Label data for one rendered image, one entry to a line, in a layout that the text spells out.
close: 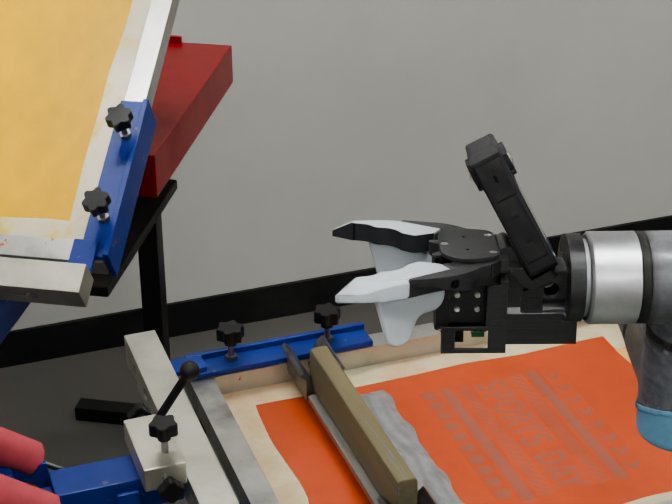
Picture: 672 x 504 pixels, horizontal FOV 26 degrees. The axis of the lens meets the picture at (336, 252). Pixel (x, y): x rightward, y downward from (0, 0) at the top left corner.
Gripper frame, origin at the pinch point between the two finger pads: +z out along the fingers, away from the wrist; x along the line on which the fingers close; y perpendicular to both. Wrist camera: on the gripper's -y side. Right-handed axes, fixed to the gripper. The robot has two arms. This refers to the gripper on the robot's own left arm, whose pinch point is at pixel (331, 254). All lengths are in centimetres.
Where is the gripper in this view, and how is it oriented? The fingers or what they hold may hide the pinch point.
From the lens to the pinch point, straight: 116.4
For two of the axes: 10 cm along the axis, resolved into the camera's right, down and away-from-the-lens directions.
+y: 0.0, 9.4, 3.5
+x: -0.1, -3.5, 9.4
